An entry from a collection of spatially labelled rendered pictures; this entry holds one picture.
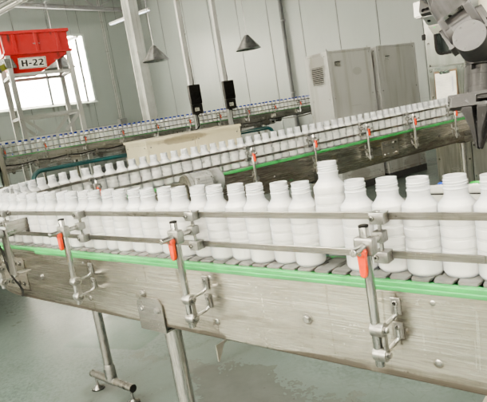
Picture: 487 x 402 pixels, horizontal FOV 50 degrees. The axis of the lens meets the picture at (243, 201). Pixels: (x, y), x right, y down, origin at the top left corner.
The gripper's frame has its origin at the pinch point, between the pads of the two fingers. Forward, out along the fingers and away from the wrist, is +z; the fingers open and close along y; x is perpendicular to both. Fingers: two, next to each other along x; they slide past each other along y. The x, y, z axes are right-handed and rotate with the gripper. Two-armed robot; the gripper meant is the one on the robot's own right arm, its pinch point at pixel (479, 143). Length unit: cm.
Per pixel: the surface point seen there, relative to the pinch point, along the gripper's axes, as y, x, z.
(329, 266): -23.5, -12.0, 24.4
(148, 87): -876, 591, -343
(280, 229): -32.7, -15.9, 17.8
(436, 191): -6.8, -2.7, 9.0
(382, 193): -10.5, -17.1, 11.4
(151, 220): -72, -17, 16
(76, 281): -99, -19, 33
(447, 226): 0.2, -15.9, 17.0
